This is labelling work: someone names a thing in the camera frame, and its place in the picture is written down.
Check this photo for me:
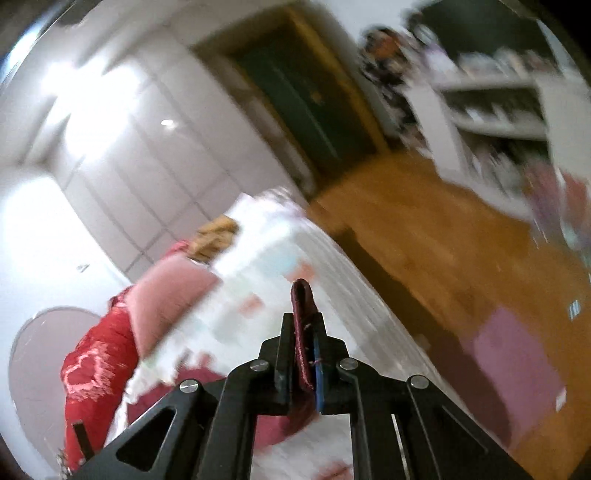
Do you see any pink wrapped bundle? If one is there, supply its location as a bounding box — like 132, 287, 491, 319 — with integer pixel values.
525, 165, 591, 252

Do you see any heart patchwork quilt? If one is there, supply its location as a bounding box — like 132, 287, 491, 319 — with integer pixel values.
139, 194, 467, 480

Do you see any red floral comforter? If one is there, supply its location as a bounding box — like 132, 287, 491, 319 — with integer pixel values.
59, 240, 190, 474

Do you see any dark red cloth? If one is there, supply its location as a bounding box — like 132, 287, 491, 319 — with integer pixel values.
175, 279, 324, 453

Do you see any green door with wooden frame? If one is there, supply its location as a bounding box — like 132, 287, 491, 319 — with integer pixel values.
193, 4, 389, 195

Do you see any dark television screen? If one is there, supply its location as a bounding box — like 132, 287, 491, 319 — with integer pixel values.
418, 2, 552, 58

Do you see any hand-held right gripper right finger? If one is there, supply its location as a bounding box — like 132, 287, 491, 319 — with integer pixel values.
313, 314, 536, 480

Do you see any white shelf unit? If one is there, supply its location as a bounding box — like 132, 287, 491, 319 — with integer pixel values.
405, 69, 588, 220

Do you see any white fan-shaped headboard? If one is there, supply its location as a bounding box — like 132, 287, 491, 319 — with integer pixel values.
9, 306, 112, 446

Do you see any cluttered shoe rack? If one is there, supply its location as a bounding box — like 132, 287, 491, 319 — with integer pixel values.
359, 27, 428, 149

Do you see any pink ribbed pillow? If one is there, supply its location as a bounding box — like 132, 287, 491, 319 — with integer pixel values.
127, 256, 220, 361

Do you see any yellow cloth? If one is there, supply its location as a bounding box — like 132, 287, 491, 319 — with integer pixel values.
191, 216, 239, 262

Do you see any beige panelled wardrobe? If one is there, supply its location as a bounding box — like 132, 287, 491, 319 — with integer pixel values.
9, 48, 317, 280

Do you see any pink floor mat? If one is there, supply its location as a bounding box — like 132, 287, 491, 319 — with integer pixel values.
462, 306, 568, 445

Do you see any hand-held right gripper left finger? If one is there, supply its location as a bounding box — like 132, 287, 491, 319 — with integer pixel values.
78, 313, 296, 480

